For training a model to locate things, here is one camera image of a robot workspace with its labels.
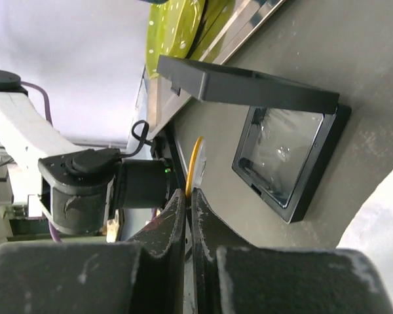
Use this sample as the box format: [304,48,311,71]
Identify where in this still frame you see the white button-up shirt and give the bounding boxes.
[338,170,393,285]

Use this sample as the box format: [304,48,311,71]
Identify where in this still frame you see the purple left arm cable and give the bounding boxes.
[19,80,65,245]

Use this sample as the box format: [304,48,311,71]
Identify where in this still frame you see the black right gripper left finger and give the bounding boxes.
[0,190,186,313]

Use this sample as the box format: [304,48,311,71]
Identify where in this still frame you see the small black box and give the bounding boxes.
[156,54,353,225]

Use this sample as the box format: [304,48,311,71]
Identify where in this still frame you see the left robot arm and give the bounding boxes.
[0,70,175,235]

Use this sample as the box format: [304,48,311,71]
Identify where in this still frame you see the yellow sunflower brooch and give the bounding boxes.
[185,136,207,200]

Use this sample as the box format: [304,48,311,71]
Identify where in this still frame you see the silver metal tray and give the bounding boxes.
[143,1,283,141]

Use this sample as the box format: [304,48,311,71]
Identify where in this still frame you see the green polka dot plate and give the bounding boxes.
[145,1,235,79]

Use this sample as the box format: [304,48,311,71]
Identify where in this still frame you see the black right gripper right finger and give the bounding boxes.
[191,188,393,313]

